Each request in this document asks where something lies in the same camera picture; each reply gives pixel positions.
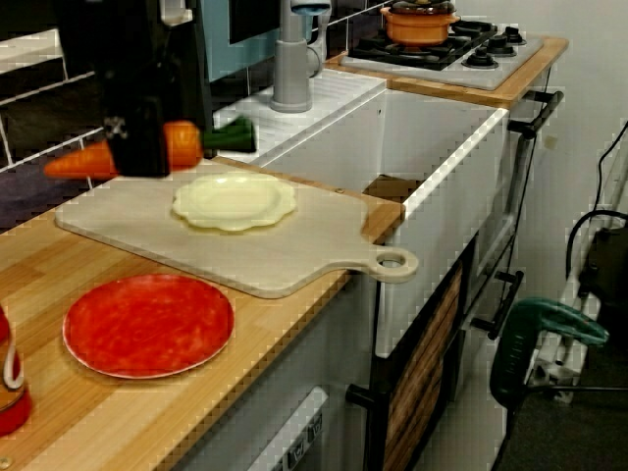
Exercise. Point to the grey toy faucet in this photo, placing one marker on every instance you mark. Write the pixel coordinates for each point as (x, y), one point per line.
(292, 73)

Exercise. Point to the grey toy dishwasher panel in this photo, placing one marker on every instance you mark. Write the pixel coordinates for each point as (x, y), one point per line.
(304, 441)

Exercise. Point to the red sauce bottle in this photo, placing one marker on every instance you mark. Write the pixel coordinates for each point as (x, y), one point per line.
(12, 412)

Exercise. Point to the orange toy pot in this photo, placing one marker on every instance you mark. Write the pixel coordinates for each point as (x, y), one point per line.
(417, 29)

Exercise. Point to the white toy kitchen cabinet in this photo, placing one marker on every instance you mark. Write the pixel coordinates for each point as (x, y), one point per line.
(353, 333)

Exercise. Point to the grey toy stove top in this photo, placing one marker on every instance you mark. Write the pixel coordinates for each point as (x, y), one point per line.
(510, 64)

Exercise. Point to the wood pattern door panel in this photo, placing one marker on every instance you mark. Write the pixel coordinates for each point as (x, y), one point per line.
(422, 373)

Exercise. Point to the orange toy carrot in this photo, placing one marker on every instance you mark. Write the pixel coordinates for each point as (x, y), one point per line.
(184, 144)

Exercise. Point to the cream scalloped plate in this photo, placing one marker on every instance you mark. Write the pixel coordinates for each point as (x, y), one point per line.
(235, 201)

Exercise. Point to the black stove knob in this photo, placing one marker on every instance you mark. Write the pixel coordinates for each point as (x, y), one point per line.
(514, 35)
(480, 60)
(498, 44)

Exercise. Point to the green power tool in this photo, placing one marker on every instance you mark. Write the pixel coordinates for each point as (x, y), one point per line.
(510, 358)

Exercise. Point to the dark box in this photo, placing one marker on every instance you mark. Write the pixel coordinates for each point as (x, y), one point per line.
(608, 265)

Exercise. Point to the red round plate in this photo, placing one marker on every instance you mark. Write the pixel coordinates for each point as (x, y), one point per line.
(147, 326)

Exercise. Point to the dark pot lid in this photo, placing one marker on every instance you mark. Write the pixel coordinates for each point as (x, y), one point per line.
(422, 7)

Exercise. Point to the white toy sink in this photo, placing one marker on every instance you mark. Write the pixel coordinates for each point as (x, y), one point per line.
(432, 255)

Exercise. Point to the pale wooden cutting board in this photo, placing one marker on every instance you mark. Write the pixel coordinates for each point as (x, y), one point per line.
(304, 245)

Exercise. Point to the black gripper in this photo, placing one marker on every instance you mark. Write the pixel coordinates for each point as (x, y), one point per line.
(142, 68)

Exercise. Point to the white tool base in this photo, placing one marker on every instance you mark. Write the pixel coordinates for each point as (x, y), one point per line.
(564, 373)

